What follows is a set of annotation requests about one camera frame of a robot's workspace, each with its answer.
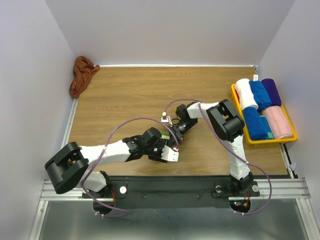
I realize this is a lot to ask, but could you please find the blue teal rolled towel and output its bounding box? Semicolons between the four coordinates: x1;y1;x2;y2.
242;107;274;141

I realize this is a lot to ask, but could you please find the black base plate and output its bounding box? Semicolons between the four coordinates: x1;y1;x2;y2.
82;175;261;210

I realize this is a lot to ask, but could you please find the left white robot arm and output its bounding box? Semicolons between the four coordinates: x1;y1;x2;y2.
44;127;178;197

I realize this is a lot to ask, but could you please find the aluminium frame rail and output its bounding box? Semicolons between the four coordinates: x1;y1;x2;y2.
30;99;320;240

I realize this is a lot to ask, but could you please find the brown towel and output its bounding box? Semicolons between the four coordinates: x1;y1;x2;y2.
69;56;100;99

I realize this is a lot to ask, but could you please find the purple rolled towel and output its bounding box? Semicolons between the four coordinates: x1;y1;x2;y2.
261;78;282;106

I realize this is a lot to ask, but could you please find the pink rolled towel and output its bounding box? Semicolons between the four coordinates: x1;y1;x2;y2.
262;105;293;139

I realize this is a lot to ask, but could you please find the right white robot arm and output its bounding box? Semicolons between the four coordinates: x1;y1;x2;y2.
171;99;259;196

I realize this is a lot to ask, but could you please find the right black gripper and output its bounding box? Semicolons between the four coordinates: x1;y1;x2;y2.
167;117;198;147

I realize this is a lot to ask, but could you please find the white rolled towel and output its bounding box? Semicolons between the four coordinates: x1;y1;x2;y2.
235;78;258;110

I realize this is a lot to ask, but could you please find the yellow plastic tray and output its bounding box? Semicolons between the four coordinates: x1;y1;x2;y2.
230;83;299;146

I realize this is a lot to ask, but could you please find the green cream patterned towel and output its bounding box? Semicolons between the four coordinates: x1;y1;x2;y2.
161;132;170;140

